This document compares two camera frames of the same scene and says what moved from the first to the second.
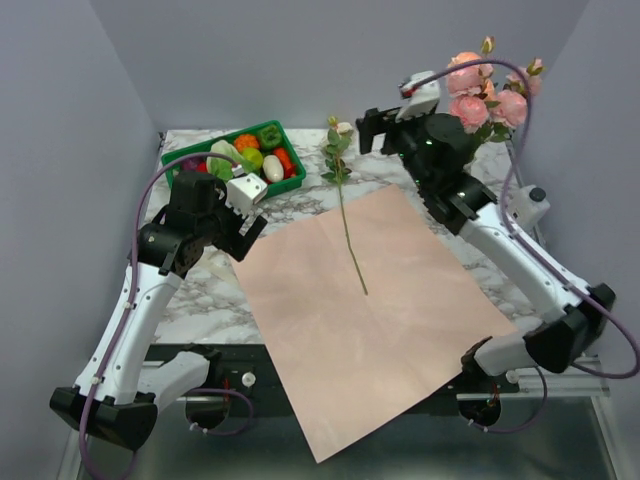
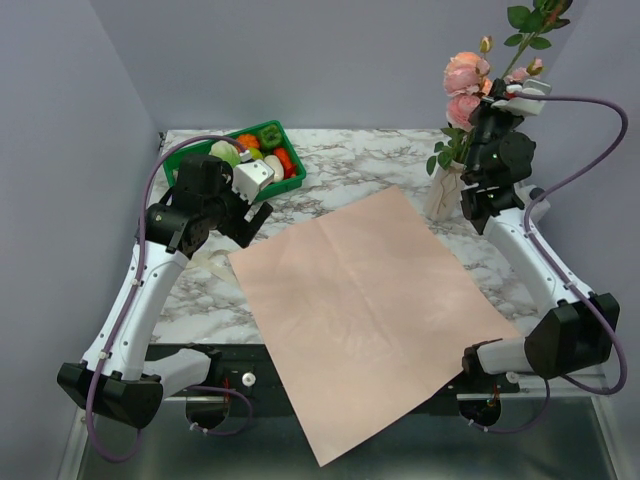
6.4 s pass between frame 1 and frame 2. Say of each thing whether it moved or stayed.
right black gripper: moved
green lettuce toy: stayed
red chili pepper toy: stayed
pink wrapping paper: stayed
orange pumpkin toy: stayed
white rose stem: moved
